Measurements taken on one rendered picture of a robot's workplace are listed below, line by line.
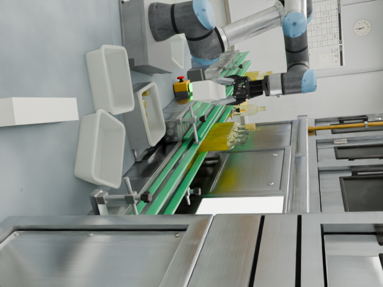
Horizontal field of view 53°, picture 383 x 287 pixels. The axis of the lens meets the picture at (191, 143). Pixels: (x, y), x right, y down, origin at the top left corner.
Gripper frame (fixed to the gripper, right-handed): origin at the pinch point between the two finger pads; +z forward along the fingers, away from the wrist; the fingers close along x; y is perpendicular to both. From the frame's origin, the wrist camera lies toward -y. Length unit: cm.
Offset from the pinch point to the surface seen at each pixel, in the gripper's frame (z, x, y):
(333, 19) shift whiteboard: -75, -160, -590
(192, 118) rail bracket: 13.4, 8.3, -15.2
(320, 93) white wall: -44, -38, -633
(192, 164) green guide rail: 16.6, 27.3, -19.2
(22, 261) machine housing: 19, 35, 79
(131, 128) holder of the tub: 31.8, 10.4, 4.0
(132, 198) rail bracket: 13, 30, 45
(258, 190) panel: -11.4, 38.3, -13.4
